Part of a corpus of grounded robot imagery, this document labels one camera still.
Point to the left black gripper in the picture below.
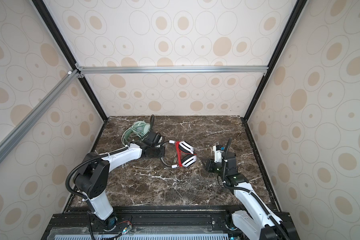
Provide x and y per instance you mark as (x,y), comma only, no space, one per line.
(162,152)

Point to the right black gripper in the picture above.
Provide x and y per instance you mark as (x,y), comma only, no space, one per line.
(209,167)

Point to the mint green headphones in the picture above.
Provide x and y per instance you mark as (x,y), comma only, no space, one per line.
(139,129)

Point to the white black red headphones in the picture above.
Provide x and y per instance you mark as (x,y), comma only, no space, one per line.
(185,154)

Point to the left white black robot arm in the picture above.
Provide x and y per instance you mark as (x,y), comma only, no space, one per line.
(89,179)

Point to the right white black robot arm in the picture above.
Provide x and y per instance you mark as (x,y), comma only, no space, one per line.
(257,221)

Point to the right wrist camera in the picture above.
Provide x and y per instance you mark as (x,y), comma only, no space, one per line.
(218,151)

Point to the horizontal aluminium rail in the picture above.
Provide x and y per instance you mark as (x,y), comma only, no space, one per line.
(173,70)

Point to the left diagonal aluminium rail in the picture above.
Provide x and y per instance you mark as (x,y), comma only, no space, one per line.
(14,137)

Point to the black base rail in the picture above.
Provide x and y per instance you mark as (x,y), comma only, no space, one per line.
(156,223)

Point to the left black frame post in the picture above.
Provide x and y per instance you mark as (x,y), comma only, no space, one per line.
(67,53)

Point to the black frame post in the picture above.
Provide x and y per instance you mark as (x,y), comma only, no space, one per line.
(290,25)
(67,53)

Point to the right black frame post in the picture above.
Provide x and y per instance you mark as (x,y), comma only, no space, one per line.
(290,25)

